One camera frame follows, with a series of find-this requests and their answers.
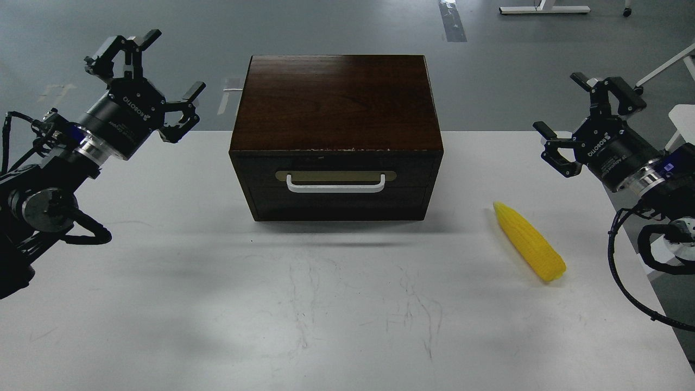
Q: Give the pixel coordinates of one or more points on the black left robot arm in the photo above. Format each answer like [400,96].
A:
[44,161]

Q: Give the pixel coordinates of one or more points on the yellow corn cob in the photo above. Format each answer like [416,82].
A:
[530,243]

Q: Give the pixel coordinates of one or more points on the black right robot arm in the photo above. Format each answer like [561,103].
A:
[665,190]

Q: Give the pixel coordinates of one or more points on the dark wooden drawer cabinet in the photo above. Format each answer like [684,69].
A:
[336,105]

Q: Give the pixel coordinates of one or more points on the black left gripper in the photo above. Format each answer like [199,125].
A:
[132,107]

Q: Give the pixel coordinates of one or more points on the white table leg base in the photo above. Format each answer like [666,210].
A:
[545,7]

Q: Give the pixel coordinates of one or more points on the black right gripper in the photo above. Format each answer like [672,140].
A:
[604,143]

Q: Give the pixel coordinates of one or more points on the grey floor tape strip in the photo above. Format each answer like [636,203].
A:
[453,27]

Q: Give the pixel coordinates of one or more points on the wooden drawer with white handle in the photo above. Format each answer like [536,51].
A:
[335,188]

